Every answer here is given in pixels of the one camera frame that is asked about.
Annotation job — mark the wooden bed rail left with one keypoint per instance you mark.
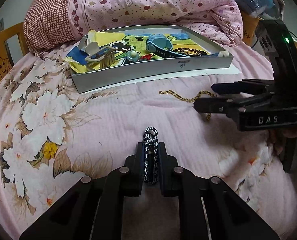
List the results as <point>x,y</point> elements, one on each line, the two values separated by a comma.
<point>18,31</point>

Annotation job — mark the wooden bed rail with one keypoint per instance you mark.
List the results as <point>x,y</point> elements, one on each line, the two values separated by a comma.
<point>18,31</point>
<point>249,36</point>

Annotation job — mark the pink floral bed sheet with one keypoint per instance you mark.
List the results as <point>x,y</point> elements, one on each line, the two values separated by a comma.
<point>51,136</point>

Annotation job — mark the red checkered pillow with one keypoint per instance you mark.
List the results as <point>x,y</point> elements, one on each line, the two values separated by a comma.
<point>46,25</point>

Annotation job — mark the pink dotted rolled quilt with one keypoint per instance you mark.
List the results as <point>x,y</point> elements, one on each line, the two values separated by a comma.
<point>218,20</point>

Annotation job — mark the red hair clip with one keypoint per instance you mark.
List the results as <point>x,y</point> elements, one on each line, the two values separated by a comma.
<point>146,57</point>

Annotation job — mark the black white patterned hair clip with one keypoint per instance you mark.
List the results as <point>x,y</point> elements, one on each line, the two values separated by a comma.
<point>151,157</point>

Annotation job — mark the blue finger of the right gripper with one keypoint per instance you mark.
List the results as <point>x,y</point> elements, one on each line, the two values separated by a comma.
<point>211,105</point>
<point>248,86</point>

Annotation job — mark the blue smart watch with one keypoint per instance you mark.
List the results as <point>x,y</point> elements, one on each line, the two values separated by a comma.
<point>160,45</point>

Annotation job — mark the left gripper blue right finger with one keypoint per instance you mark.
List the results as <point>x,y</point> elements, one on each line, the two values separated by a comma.
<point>167,163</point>

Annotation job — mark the frog drawing paper liner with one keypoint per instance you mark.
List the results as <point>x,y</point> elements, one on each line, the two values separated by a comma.
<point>131,47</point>

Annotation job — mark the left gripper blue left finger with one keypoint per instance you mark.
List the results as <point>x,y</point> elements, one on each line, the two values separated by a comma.
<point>134,176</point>

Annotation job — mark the wooden bed rail right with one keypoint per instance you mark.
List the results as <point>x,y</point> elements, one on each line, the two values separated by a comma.
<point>249,36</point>

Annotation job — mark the grey shallow cardboard box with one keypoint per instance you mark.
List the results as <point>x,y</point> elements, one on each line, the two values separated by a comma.
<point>100,78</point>

